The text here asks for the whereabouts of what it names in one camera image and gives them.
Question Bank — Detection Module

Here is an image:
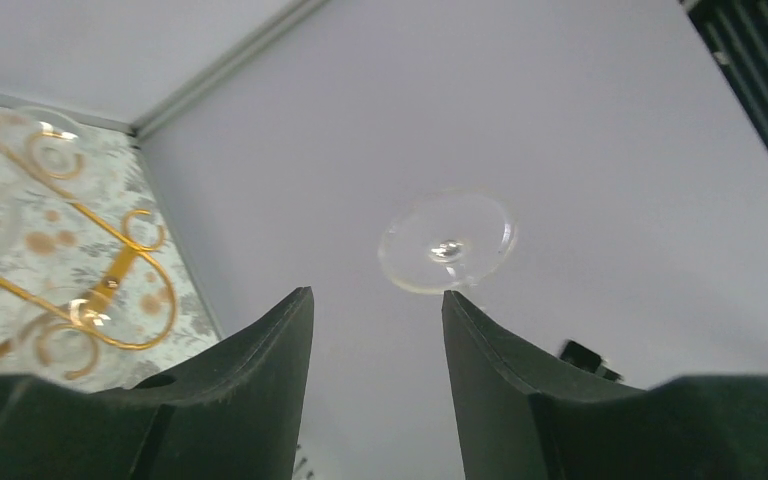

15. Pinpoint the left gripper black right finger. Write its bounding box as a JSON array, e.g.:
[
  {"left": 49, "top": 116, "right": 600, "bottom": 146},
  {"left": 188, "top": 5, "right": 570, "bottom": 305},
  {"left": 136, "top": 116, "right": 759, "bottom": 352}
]
[{"left": 442, "top": 291, "right": 768, "bottom": 479}]

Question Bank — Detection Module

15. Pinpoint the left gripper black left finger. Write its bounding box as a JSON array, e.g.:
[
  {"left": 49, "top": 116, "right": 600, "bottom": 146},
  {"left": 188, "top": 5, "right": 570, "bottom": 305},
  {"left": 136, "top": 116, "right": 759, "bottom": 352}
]
[{"left": 0, "top": 287, "right": 314, "bottom": 479}]

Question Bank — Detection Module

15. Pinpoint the floral tablecloth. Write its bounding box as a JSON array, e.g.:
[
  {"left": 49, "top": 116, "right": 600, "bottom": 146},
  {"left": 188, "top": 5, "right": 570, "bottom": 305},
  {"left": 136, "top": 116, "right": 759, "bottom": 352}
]
[{"left": 0, "top": 97, "right": 221, "bottom": 392}]

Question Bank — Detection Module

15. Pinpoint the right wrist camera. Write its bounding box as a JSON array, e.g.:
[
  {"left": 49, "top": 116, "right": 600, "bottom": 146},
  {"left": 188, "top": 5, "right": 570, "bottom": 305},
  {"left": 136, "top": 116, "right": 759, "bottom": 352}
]
[{"left": 558, "top": 339, "right": 623, "bottom": 383}]

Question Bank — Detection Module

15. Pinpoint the gold wire wine glass rack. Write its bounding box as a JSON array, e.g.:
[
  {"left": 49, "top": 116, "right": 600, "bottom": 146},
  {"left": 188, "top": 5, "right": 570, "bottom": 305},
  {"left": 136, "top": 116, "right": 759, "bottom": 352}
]
[{"left": 0, "top": 59, "right": 180, "bottom": 382}]

